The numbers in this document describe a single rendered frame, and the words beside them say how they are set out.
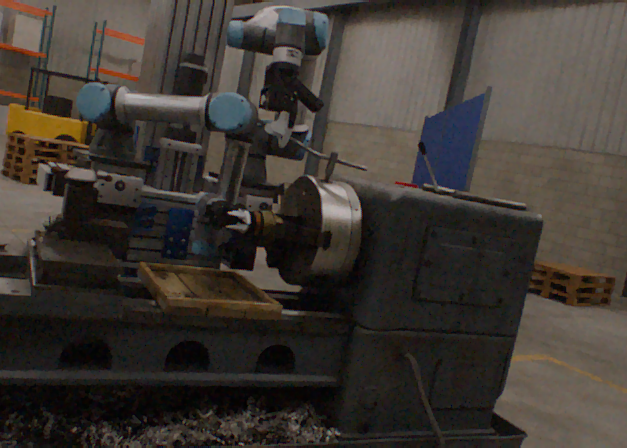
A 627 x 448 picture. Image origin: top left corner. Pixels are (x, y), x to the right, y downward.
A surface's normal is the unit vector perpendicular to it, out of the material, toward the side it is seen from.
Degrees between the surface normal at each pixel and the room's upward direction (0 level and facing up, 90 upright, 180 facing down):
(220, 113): 89
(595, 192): 90
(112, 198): 90
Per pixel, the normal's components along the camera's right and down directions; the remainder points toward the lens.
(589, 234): -0.79, -0.10
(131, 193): 0.47, 0.18
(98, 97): -0.25, 0.06
